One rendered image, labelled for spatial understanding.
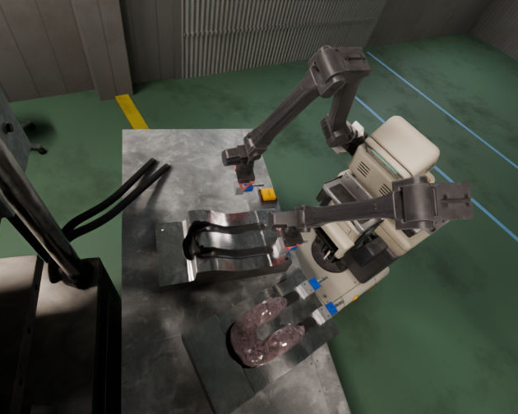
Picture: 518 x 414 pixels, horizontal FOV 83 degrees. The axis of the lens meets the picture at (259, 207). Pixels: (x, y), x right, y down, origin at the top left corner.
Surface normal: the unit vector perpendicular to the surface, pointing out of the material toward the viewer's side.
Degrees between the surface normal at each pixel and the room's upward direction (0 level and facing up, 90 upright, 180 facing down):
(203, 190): 0
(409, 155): 42
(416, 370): 0
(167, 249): 0
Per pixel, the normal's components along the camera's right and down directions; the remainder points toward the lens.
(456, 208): 0.07, -0.11
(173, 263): 0.20, -0.57
